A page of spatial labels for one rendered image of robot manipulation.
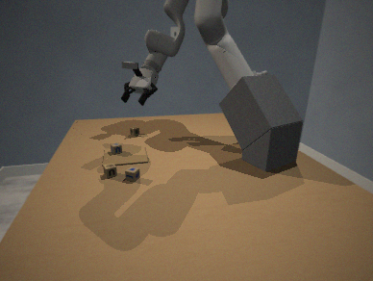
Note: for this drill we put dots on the beige block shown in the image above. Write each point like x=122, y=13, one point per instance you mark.
x=134, y=131
x=116, y=148
x=110, y=170
x=132, y=174

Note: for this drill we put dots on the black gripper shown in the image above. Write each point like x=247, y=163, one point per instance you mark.
x=140, y=84

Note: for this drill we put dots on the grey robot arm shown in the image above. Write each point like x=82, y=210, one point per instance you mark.
x=213, y=32

